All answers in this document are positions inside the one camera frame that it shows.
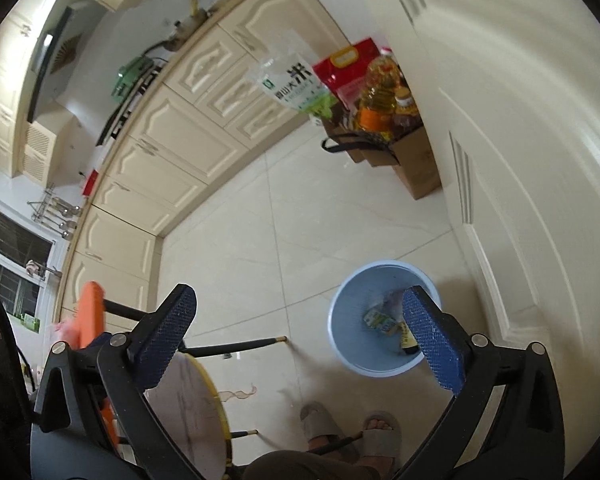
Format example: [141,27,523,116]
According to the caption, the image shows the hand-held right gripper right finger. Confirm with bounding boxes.
[401,285,566,480]

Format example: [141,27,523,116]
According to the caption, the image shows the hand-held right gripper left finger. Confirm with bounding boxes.
[30,283,201,480]

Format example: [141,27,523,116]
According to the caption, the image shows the black packet yellow label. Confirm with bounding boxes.
[397,320,421,356]

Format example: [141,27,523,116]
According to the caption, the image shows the green white drink carton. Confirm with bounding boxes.
[362,309,400,336]

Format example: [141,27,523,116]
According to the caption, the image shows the clear plastic bag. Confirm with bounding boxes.
[370,290,406,317]

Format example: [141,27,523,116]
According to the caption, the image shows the light blue trash bin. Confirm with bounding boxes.
[328,260,443,378]

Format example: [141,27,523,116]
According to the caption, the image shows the pink white plastic bag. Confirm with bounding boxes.
[50,316,78,350]

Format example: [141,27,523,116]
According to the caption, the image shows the round marble side table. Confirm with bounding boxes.
[145,336,361,468]

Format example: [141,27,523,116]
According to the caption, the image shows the orange round table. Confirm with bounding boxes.
[55,281,148,456]

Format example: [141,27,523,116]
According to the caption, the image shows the person's foot in grey slipper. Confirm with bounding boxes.
[357,411,402,466]
[299,402,361,461]

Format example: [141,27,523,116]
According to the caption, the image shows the metal sink faucet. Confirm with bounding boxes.
[27,265,63,281]

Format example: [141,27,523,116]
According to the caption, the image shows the row of hanging utensils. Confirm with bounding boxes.
[47,197,83,238]

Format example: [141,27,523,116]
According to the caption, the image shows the brown cardboard box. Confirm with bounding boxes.
[390,125,443,201]
[322,117,401,168]

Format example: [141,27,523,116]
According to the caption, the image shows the kitchen window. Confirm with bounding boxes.
[0,197,56,321]

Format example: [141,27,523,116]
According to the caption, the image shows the cream lower kitchen cabinets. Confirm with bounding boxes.
[57,0,353,331]

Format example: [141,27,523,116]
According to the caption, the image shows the metal utensil rack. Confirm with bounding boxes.
[27,185,56,223]

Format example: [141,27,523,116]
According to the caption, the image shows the brown bottle yellow cap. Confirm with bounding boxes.
[390,87,421,131]

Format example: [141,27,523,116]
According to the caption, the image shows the black gas stove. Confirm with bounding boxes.
[96,72,161,147]

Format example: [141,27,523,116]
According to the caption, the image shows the cream cabinet drawer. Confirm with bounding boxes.
[164,25,248,107]
[195,52,281,128]
[223,80,306,150]

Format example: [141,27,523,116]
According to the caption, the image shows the white panel door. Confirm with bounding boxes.
[375,0,600,480]

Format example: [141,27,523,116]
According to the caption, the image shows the yellow cooking oil bottle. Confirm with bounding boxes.
[355,55,406,133]

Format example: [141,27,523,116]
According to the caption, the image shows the green electric cooker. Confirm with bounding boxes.
[111,56,153,97]

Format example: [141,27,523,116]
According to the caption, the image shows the red gift bag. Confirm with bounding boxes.
[311,37,381,106]

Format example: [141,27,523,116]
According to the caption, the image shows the white rice bag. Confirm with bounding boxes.
[255,50,338,113]

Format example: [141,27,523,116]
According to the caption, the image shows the black range hood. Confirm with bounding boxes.
[27,7,83,123]

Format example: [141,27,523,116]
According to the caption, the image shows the metal wok with lid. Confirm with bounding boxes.
[142,17,213,56]

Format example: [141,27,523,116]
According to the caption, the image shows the thin curled string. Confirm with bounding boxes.
[219,384,258,403]

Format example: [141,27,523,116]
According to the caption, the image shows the cream upper wall cabinets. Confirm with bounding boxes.
[0,0,76,176]

